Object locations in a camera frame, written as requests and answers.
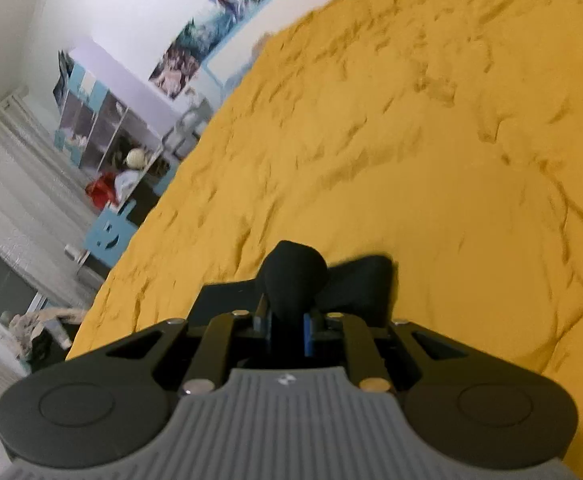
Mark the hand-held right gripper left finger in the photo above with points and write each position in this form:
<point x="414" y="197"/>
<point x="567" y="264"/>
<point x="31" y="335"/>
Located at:
<point x="264" y="321"/>

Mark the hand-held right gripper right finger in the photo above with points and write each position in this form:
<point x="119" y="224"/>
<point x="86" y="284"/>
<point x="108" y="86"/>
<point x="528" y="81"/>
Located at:
<point x="312" y="334"/>

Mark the black pants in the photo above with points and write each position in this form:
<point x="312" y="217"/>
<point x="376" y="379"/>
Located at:
<point x="294" y="270"/>

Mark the blue and white desk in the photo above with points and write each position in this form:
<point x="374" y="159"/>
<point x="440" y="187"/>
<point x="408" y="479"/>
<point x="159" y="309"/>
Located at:
<point x="166" y="175"/>

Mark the blue smiley chair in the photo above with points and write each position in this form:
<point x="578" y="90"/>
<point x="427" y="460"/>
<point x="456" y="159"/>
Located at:
<point x="106" y="237"/>

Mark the yellow quilt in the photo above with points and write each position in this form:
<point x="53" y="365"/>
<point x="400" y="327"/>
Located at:
<point x="396" y="160"/>

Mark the white cloth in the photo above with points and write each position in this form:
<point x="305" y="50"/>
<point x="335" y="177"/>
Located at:
<point x="127" y="184"/>

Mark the cream globe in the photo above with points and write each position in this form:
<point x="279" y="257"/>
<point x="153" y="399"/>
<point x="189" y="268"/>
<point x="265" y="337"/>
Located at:
<point x="135" y="158"/>

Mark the red bag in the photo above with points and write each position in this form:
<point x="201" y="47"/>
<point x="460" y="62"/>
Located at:
<point x="101" y="190"/>

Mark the grey chair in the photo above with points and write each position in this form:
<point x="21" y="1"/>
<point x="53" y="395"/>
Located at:
<point x="191" y="110"/>

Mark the pile of clothes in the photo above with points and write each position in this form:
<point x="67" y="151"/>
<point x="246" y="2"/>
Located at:
<point x="36" y="322"/>

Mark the blue and white bookshelf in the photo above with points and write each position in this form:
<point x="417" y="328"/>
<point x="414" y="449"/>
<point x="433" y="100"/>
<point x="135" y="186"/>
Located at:
<point x="101" y="120"/>

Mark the blue and white headboard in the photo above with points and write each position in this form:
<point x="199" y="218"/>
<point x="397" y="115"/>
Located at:
<point x="226" y="60"/>

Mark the grey curtain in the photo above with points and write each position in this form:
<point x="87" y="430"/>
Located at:
<point x="21" y="185"/>

